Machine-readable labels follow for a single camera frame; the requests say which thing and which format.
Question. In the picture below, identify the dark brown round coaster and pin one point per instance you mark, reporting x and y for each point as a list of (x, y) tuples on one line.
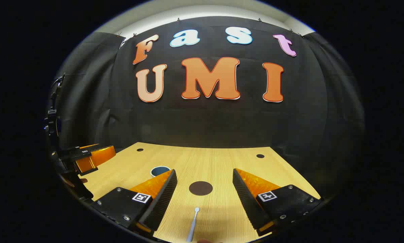
[(200, 188)]

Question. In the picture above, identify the wooden desktop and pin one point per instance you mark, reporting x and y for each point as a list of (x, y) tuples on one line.
[(215, 162)]

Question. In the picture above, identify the black backdrop cloth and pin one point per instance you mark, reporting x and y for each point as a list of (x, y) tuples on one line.
[(222, 125)]

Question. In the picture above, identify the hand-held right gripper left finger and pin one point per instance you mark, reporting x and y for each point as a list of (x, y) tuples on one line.
[(161, 199)]

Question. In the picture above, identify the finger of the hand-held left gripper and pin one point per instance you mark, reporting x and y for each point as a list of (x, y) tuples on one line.
[(99, 156)]

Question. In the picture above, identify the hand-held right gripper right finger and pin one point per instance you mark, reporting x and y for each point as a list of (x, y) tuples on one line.
[(247, 199)]

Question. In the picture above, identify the white toothbrush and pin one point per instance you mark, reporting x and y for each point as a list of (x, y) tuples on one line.
[(192, 226)]

